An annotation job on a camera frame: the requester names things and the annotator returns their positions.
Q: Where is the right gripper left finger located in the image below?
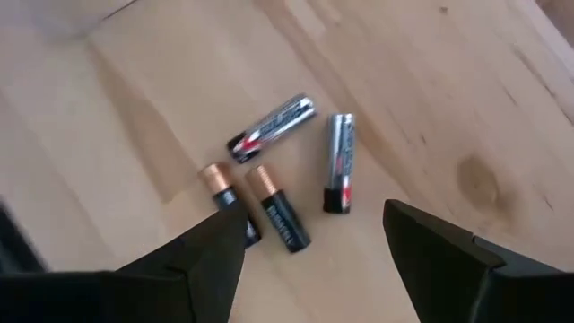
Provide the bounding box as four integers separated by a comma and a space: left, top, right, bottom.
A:
0, 200, 249, 323

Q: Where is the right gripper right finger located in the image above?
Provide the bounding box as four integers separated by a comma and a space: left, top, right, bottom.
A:
382, 198, 574, 323

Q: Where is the black copper AA battery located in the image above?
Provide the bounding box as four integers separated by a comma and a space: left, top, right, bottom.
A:
244, 163, 312, 254
198, 161, 263, 249

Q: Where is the silver black AA battery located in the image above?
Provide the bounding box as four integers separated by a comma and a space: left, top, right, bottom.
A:
321, 112, 357, 215
225, 92, 318, 164

